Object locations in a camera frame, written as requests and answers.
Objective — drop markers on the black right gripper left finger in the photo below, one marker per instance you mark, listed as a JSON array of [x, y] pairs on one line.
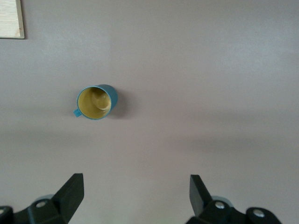
[[67, 198]]

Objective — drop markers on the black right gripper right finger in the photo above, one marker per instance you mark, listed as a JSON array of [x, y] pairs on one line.
[[198, 198]]

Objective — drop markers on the teal cup yellow inside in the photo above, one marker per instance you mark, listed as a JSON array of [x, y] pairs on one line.
[[97, 102]]

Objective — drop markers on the wooden cutting board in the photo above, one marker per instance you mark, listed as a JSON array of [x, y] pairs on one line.
[[9, 18]]

